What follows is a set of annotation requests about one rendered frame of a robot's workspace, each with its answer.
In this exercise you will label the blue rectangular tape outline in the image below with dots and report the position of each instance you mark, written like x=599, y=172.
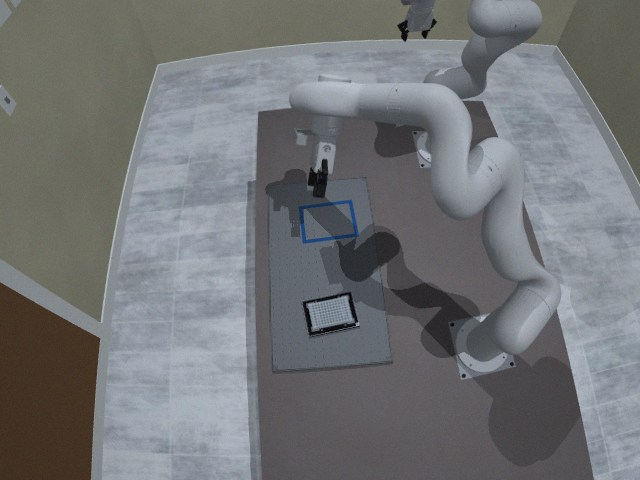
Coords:
x=328, y=238

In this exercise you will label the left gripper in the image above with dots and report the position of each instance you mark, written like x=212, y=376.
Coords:
x=322, y=159

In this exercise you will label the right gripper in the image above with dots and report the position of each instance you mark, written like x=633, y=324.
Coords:
x=415, y=21

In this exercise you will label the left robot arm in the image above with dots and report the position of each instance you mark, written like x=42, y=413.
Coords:
x=461, y=189

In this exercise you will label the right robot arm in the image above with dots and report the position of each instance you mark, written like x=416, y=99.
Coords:
x=518, y=20

